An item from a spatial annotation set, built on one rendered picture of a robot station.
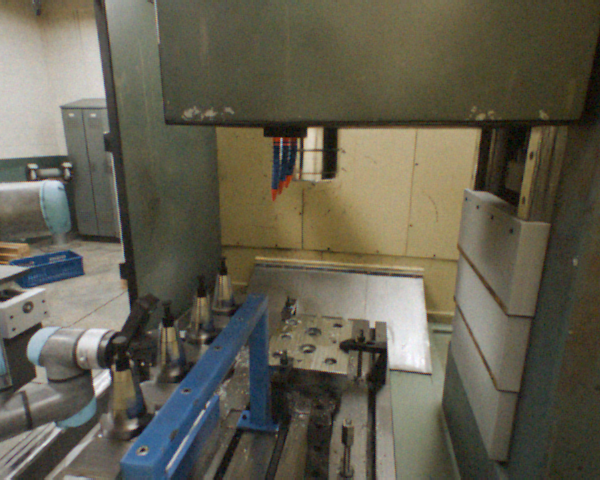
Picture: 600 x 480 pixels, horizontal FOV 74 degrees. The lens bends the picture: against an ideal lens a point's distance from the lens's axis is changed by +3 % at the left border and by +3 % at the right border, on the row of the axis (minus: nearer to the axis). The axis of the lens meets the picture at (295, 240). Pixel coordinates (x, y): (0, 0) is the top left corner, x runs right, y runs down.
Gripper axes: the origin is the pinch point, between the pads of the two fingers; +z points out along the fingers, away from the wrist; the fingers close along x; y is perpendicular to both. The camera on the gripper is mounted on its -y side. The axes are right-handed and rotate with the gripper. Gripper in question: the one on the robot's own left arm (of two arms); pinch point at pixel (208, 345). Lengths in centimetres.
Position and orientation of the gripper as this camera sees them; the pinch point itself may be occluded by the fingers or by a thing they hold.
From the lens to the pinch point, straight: 75.5
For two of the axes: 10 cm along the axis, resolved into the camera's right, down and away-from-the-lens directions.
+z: 9.8, 0.1, -1.9
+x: -1.9, 2.5, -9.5
